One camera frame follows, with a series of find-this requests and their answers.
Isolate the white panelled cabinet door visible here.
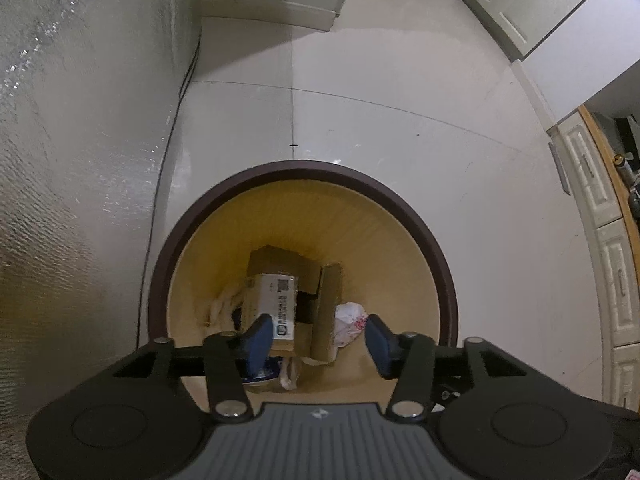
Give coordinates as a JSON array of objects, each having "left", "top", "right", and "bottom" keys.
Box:
[{"left": 464, "top": 0, "right": 607, "bottom": 59}]

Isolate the flat brown cardboard piece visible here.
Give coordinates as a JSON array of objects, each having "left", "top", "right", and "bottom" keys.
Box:
[{"left": 302, "top": 262, "right": 344, "bottom": 365}]

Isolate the white and red plastic bag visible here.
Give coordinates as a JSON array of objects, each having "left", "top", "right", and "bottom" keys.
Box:
[{"left": 331, "top": 302, "right": 369, "bottom": 349}]

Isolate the black cable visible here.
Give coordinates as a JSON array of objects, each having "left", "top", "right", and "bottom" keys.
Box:
[{"left": 137, "top": 35, "right": 202, "bottom": 331}]

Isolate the black box device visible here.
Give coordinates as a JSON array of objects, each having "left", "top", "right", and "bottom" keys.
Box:
[{"left": 614, "top": 117, "right": 640, "bottom": 152}]

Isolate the blue soda can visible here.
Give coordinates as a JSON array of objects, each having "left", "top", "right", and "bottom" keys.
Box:
[{"left": 242, "top": 355, "right": 281, "bottom": 386}]

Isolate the white crumpled tissue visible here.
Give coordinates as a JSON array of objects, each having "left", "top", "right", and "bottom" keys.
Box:
[{"left": 207, "top": 282, "right": 248, "bottom": 333}]

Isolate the clear plastic wrapper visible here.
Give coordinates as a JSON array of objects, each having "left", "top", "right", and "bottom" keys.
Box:
[{"left": 279, "top": 356, "right": 303, "bottom": 391}]

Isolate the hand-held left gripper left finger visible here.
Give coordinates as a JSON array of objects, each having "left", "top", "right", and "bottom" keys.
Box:
[{"left": 85, "top": 314, "right": 274, "bottom": 422}]

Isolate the round brown-rimmed wooden bin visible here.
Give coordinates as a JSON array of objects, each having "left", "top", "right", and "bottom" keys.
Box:
[{"left": 148, "top": 160, "right": 458, "bottom": 411}]

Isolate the white labelled cardboard box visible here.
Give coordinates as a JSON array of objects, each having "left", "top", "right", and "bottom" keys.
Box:
[{"left": 239, "top": 272, "right": 301, "bottom": 353}]

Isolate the brown cardboard box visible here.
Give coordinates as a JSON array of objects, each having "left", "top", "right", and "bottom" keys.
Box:
[{"left": 246, "top": 245, "right": 322, "bottom": 328}]

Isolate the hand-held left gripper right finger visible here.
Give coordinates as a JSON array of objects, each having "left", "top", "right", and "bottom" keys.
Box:
[{"left": 365, "top": 314, "right": 556, "bottom": 421}]

